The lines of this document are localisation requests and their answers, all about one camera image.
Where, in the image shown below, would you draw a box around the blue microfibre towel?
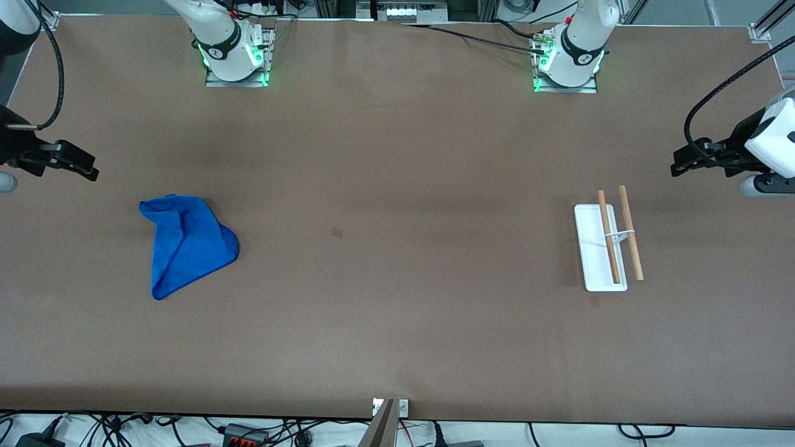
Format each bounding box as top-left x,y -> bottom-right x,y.
139,194 -> 240,302

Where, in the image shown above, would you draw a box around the wooden rack rod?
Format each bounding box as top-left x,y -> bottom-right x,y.
597,190 -> 622,285
618,185 -> 645,282

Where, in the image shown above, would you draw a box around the white rack base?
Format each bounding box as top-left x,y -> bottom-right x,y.
574,204 -> 636,292

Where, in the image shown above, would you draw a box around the black power adapter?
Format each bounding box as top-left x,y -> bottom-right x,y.
15,433 -> 66,447

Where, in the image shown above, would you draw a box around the grey box with orange clips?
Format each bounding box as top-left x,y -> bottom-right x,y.
222,423 -> 270,447

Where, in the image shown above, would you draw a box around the white power strip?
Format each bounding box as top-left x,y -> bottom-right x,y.
376,0 -> 449,23

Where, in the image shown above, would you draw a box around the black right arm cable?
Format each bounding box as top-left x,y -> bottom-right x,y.
5,0 -> 65,132

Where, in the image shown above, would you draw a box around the aluminium frame strut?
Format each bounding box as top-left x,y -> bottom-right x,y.
752,0 -> 795,35

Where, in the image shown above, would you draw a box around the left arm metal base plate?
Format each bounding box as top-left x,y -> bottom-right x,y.
533,28 -> 601,94

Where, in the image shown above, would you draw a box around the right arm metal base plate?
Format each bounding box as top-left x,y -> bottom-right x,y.
205,28 -> 275,88

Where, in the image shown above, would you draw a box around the short black table cable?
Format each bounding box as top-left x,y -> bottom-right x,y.
494,19 -> 541,42

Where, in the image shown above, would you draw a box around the long black table cable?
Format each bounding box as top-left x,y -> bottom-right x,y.
401,22 -> 548,56

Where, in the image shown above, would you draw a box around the looped black cable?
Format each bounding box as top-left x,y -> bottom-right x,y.
617,423 -> 676,440

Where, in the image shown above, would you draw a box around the aluminium frame posts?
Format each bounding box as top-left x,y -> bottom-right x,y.
314,0 -> 358,19

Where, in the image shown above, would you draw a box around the small metal edge bracket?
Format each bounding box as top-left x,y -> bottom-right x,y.
372,399 -> 410,418

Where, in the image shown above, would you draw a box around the grey-brown camera pole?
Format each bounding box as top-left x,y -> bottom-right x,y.
358,399 -> 398,447

